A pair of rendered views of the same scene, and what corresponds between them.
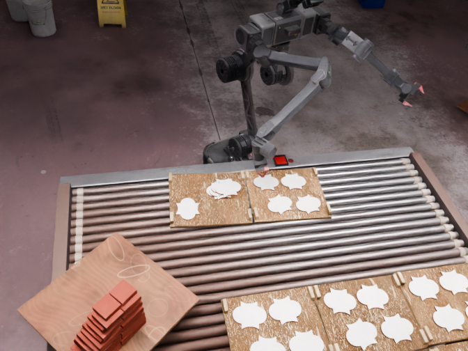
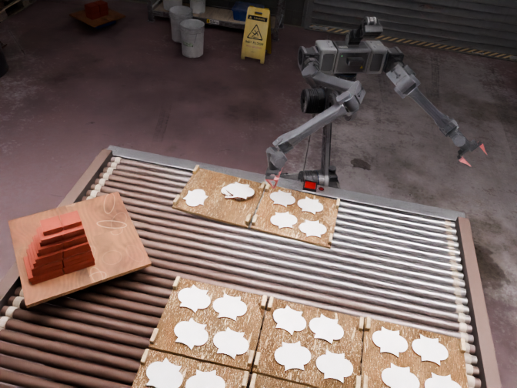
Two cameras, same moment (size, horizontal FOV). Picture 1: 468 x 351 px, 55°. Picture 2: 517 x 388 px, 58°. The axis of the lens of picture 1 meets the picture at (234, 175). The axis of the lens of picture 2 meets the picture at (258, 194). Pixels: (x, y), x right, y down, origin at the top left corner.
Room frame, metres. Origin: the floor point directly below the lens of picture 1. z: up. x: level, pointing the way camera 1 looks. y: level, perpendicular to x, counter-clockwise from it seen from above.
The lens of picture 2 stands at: (-0.08, -0.84, 2.64)
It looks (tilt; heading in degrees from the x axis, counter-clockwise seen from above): 42 degrees down; 25
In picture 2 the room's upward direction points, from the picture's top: 6 degrees clockwise
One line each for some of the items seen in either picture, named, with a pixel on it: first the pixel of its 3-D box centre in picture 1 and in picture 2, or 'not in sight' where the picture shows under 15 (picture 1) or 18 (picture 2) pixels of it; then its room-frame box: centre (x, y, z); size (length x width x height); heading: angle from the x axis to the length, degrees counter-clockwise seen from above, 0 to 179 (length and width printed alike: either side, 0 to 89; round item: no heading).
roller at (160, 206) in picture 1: (260, 196); (271, 209); (1.60, -0.16, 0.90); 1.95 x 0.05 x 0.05; 107
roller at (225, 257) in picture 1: (277, 250); (259, 259); (1.26, -0.26, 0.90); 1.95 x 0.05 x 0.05; 107
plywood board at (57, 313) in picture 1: (111, 304); (78, 242); (0.81, 0.42, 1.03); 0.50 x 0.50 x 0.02; 57
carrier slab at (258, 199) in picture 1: (286, 193); (296, 214); (1.61, -0.29, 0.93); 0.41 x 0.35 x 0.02; 104
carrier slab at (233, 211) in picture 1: (208, 198); (220, 195); (1.51, 0.12, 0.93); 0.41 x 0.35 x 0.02; 103
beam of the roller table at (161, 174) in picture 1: (251, 168); (278, 185); (1.81, -0.09, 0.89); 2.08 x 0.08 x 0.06; 107
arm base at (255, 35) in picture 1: (257, 44); (311, 66); (2.19, -0.03, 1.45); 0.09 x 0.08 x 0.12; 128
